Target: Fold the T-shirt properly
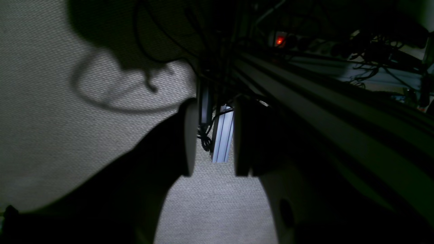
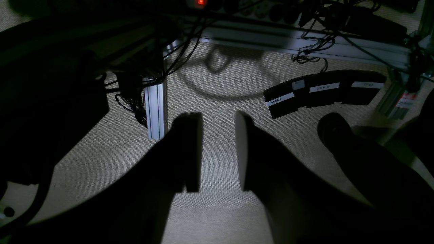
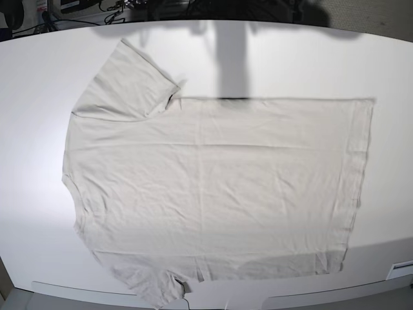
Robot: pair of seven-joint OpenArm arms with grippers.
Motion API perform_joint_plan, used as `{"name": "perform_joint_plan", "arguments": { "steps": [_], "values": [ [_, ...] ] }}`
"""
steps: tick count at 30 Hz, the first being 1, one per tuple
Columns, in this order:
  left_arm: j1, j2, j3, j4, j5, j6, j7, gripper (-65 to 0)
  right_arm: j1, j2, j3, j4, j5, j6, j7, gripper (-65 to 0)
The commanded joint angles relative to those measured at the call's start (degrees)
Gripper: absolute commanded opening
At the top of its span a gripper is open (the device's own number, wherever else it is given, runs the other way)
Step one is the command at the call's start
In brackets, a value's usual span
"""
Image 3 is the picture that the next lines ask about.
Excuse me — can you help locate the light grey T-shirt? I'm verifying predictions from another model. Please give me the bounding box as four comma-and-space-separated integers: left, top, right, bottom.
63, 40, 374, 309

